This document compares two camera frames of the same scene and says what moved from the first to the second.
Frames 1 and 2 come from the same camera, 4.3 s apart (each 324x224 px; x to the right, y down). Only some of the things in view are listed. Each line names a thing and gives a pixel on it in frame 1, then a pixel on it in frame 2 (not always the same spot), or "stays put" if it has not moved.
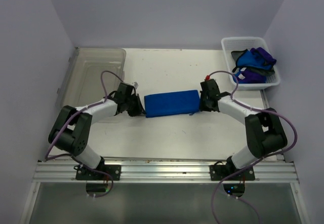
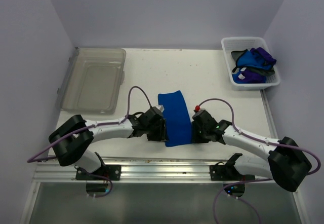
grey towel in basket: (264, 71) stays put
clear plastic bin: (90, 74) stays put
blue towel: (171, 103) -> (178, 118)
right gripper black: (203, 107) -> (195, 139)
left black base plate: (82, 173) stays put
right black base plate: (221, 172) stays put
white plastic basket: (249, 59) stays put
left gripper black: (139, 110) -> (161, 134)
